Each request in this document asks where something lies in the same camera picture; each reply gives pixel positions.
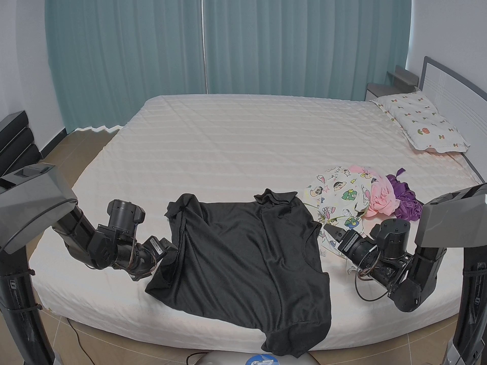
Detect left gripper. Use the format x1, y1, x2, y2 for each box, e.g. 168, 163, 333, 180
148, 236, 177, 261

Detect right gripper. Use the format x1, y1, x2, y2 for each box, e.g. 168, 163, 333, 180
323, 224, 371, 264

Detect black T-shirt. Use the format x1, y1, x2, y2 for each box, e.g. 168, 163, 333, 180
145, 189, 332, 357

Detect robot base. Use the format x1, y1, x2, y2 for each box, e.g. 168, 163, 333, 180
186, 350, 321, 365

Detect white printed pyjama top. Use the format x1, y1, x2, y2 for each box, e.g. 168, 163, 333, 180
303, 165, 375, 277

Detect pink garment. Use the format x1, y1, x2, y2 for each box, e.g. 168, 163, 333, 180
350, 165, 400, 220

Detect purple garment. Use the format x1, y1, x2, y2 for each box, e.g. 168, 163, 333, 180
385, 168, 424, 221

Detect bed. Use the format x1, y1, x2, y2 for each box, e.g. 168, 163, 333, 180
28, 56, 487, 356

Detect white printed pillow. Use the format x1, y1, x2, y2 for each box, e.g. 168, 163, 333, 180
370, 92, 470, 154

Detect grey bedside table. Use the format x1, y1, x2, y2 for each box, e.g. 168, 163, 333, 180
366, 65, 420, 102

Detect black chest of drawers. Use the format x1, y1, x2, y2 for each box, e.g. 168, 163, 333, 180
0, 111, 40, 178

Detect black cable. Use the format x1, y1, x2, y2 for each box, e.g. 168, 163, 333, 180
355, 268, 392, 302
65, 317, 100, 365

